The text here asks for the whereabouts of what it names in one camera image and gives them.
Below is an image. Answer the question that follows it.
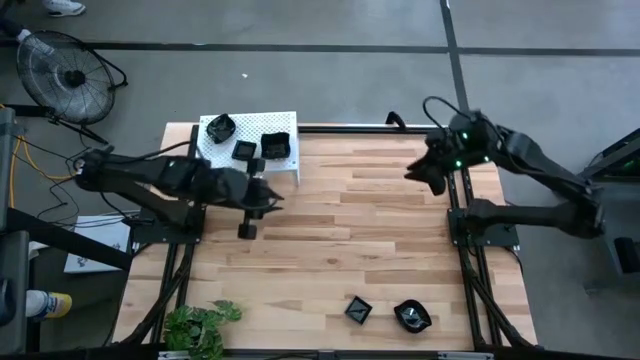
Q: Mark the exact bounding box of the black box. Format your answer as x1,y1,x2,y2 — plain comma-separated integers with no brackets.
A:
613,236,640,275

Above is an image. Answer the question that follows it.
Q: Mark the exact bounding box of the black leaf-shaped plate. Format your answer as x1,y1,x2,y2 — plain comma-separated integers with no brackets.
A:
206,113,237,145
393,298,433,335

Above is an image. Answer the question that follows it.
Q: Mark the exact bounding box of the person's leg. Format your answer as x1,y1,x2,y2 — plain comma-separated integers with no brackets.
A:
0,17,25,39

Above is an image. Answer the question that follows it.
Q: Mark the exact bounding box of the white perforated metal shelf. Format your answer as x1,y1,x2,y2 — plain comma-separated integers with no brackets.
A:
195,110,301,187

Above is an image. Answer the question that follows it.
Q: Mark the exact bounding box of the black metal floor fan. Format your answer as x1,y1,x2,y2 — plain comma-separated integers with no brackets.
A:
14,28,130,147

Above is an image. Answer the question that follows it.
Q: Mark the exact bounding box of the grey cabinet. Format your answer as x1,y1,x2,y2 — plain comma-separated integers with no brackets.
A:
0,106,26,232

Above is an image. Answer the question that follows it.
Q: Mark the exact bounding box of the small black square plate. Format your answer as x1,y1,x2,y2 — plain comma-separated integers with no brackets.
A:
343,294,374,326
231,139,258,162

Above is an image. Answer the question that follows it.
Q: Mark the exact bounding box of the dark grey case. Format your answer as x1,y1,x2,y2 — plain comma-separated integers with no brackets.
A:
0,229,32,356

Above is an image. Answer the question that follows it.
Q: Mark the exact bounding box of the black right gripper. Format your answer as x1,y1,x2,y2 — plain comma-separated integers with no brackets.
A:
403,127,462,197

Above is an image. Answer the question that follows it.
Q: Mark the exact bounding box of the green leafy plant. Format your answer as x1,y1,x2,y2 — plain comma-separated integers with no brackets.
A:
162,298,245,360

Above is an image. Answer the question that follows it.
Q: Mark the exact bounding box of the person's foot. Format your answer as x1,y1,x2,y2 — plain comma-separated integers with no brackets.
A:
42,0,87,18
15,27,57,57

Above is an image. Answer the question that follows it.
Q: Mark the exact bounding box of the black aluminium table frame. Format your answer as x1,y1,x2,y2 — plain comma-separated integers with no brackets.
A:
113,122,540,360

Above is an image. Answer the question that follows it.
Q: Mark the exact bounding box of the white cardboard box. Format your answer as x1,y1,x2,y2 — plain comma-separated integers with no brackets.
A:
63,214,133,275

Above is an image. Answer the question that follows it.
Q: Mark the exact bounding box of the grey side table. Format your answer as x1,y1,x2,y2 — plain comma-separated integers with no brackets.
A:
579,127,640,292

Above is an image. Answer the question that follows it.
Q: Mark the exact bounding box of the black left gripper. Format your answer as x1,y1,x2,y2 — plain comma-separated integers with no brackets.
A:
234,158,285,240

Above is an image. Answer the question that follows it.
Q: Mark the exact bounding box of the black wavy square bowl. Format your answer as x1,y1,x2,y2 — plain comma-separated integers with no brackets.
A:
260,131,292,161

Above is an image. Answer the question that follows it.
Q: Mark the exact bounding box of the white and yellow bottle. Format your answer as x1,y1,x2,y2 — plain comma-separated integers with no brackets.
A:
24,288,74,322

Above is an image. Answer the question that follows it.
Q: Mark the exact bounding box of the yellow cable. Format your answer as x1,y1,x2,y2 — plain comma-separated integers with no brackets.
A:
0,102,81,209

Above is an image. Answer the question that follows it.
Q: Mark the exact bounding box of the black diagonal beam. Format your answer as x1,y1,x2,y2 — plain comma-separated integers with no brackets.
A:
3,206,135,272

